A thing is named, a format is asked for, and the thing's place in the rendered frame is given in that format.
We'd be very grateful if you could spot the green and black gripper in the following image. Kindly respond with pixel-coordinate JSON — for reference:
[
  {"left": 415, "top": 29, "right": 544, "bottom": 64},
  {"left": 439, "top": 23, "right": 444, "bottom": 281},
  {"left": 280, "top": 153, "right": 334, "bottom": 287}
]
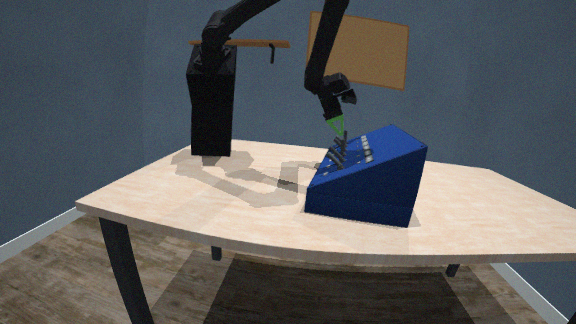
[{"left": 320, "top": 95, "right": 343, "bottom": 136}]

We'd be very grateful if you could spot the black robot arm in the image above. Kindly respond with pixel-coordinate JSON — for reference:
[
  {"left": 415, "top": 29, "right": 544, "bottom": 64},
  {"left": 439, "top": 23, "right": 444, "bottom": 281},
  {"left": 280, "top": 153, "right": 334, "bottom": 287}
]
[{"left": 193, "top": 0, "right": 357, "bottom": 111}]

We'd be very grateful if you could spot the blue switch panel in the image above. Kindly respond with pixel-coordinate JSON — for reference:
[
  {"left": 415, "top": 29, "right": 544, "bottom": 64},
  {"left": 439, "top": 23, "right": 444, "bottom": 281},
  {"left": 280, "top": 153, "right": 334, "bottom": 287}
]
[{"left": 304, "top": 124, "right": 428, "bottom": 228}]

